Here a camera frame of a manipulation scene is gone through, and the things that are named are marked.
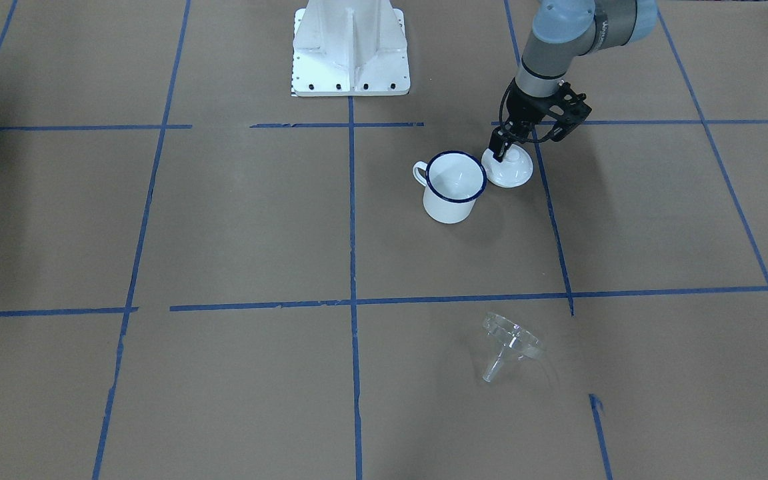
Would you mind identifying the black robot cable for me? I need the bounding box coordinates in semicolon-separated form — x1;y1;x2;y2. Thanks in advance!
499;79;558;144

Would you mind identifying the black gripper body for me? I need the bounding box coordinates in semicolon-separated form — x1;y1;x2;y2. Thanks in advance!
499;80;592;143

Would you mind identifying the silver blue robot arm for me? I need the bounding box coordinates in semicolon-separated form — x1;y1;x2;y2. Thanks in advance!
489;1;658;162

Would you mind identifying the clear plastic funnel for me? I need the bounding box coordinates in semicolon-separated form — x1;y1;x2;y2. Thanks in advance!
482;312;547;383

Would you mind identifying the white mug lid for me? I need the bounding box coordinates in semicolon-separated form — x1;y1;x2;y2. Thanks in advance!
481;145;534;188

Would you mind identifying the white pillar mount base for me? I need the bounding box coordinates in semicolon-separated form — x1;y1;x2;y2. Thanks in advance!
291;1;411;97

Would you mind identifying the white enamel mug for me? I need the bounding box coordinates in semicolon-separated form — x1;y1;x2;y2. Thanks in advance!
411;150;487;225

